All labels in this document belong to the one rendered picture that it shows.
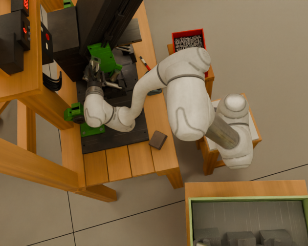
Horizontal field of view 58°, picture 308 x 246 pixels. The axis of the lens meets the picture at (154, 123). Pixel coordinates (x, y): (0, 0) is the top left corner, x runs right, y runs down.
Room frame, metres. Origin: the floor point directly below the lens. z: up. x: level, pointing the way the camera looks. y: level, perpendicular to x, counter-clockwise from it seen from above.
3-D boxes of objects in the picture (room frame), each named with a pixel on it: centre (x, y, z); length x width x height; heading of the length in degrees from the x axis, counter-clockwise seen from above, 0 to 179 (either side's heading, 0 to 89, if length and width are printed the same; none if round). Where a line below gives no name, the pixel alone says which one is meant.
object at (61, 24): (1.25, 0.29, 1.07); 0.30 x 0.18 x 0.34; 170
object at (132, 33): (1.19, 0.06, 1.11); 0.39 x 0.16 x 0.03; 80
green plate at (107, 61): (1.04, 0.13, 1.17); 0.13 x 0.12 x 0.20; 170
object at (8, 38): (0.88, 0.44, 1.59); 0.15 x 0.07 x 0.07; 170
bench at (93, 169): (1.12, 0.17, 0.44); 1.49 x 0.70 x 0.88; 170
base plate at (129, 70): (1.12, 0.17, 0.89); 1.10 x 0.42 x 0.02; 170
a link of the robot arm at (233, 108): (0.47, -0.42, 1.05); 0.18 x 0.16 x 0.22; 161
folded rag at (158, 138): (0.52, 0.02, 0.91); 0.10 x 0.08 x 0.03; 130
